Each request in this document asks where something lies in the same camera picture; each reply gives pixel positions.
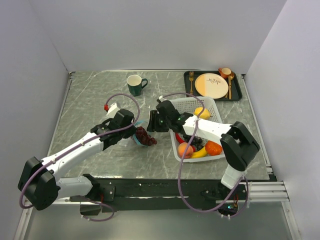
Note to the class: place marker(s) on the black base beam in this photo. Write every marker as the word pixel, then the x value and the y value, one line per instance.
pixel 124 194

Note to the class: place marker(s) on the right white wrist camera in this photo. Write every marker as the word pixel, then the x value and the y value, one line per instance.
pixel 161 98

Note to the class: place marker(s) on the peach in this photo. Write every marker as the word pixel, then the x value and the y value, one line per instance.
pixel 184 149

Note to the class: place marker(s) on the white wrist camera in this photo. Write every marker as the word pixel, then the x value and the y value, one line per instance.
pixel 112 109
pixel 161 98

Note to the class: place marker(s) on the small orange cup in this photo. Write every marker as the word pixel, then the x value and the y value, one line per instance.
pixel 224 72

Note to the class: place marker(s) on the white plastic basket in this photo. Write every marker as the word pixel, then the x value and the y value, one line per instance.
pixel 200 105

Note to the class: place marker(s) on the green mug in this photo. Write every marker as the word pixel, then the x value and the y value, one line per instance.
pixel 136 84

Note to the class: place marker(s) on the red grape bunch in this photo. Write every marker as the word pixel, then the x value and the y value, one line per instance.
pixel 144 138

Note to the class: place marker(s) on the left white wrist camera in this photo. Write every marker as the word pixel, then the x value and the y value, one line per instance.
pixel 112 109

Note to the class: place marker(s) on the black grape bunch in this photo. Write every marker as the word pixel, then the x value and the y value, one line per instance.
pixel 196 144

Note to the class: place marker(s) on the gold fork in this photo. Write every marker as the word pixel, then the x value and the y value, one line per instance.
pixel 191 79

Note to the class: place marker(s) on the yellow lemon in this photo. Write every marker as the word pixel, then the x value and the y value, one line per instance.
pixel 203 113

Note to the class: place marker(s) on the gold spoon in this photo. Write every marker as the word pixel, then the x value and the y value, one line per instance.
pixel 230 78

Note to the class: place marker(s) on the red chili pepper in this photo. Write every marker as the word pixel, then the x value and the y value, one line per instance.
pixel 179 139

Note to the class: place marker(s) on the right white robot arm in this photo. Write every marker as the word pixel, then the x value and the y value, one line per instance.
pixel 238 144

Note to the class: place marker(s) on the clear zip top bag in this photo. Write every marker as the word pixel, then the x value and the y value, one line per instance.
pixel 132 141

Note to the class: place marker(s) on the banana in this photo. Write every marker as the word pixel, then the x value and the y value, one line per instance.
pixel 199 154

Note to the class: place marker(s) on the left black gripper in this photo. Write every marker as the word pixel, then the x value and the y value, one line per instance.
pixel 129 133

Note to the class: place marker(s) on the orange tangerine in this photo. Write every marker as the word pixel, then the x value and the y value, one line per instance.
pixel 213 148

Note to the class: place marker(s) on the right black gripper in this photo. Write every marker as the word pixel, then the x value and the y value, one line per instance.
pixel 154 115

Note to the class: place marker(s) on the beige round plate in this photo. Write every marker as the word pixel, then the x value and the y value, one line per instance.
pixel 211 85

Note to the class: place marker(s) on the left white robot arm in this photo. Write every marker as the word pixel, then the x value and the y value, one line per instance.
pixel 42 181

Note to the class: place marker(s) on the dark green tray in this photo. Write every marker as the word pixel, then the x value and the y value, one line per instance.
pixel 235 89

